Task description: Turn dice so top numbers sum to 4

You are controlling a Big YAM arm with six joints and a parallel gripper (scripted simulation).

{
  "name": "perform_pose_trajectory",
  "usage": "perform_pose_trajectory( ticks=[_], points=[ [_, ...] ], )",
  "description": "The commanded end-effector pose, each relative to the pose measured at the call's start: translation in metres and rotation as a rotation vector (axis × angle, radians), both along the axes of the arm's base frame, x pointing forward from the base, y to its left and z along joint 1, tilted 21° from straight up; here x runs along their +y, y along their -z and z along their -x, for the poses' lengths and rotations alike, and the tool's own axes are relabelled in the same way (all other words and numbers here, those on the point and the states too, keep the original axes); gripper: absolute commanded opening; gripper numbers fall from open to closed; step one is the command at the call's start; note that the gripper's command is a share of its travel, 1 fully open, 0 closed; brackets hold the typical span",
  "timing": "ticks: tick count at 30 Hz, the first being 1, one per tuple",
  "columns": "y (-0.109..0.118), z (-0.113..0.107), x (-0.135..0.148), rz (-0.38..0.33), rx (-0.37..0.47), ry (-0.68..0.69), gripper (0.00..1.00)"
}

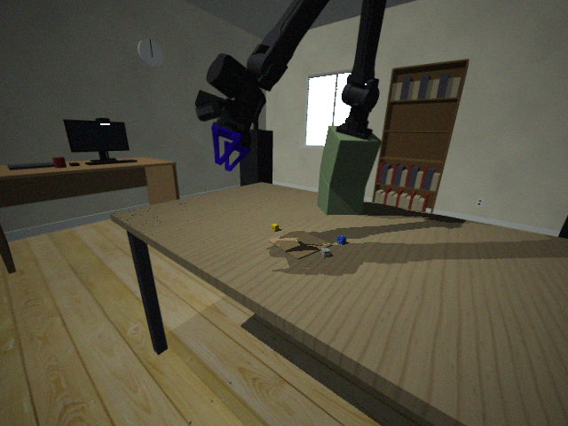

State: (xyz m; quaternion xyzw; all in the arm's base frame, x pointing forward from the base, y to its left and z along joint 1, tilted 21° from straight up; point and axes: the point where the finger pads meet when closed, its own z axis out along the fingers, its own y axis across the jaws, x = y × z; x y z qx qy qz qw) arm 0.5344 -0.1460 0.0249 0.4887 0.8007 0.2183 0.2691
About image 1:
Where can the tan mat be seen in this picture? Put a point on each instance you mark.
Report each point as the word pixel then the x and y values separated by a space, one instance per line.
pixel 299 243

